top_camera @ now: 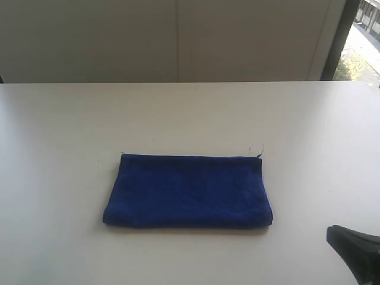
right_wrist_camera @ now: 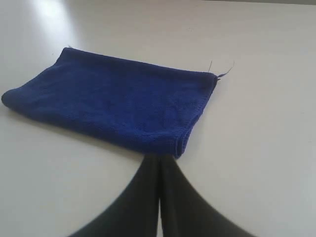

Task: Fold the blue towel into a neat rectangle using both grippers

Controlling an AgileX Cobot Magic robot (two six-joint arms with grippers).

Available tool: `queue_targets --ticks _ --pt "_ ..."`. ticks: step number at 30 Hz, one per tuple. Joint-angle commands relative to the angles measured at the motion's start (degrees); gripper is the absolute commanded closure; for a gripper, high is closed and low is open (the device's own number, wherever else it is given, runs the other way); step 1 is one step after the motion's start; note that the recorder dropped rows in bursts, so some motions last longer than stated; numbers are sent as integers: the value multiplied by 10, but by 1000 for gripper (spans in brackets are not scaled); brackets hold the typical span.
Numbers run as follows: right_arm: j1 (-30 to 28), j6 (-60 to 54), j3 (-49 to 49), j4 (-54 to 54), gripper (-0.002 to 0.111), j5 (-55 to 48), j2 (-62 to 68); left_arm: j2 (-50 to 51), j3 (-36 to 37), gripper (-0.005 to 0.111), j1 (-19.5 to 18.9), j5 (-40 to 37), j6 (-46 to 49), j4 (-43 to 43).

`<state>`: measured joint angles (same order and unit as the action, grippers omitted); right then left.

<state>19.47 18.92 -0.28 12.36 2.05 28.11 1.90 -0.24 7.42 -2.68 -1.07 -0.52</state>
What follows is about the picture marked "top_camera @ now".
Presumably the blue microfibre towel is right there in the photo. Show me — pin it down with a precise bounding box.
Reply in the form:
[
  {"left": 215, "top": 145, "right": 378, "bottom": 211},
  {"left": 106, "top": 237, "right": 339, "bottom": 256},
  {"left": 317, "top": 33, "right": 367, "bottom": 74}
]
[{"left": 102, "top": 153, "right": 273, "bottom": 229}]

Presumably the dark window frame post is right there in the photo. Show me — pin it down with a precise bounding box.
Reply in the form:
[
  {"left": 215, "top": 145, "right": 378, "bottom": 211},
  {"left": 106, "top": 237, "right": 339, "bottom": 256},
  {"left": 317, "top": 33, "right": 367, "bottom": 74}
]
[{"left": 320, "top": 0, "right": 360, "bottom": 81}]

